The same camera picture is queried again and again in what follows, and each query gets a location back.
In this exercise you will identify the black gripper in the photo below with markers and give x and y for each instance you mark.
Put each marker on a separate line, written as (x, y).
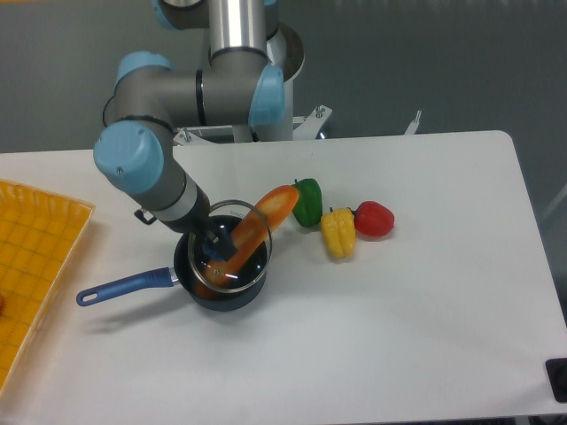
(190, 214)

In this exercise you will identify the green toy bell pepper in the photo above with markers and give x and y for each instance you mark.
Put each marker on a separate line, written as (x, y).
(308, 209)

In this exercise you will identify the yellow plastic basket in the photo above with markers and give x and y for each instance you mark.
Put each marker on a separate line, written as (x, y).
(39, 233)

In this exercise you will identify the red toy bell pepper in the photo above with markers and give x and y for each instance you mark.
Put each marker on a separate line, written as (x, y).
(373, 220)

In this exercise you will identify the yellow toy bell pepper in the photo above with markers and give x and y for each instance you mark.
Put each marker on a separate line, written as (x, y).
(338, 232)

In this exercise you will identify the glass pot lid blue knob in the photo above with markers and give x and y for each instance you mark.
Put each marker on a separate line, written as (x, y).
(223, 213)

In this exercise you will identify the dark saucepan blue handle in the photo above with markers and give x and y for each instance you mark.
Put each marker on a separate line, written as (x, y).
(165, 277)

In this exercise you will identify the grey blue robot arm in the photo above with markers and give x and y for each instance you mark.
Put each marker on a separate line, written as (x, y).
(151, 100)

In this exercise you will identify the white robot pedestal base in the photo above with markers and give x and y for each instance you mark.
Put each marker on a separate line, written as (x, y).
(285, 49)

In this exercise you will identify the black device table corner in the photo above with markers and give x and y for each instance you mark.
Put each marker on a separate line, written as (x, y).
(556, 370)

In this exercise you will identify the orange toy baguette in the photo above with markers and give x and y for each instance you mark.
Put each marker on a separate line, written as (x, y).
(279, 206)

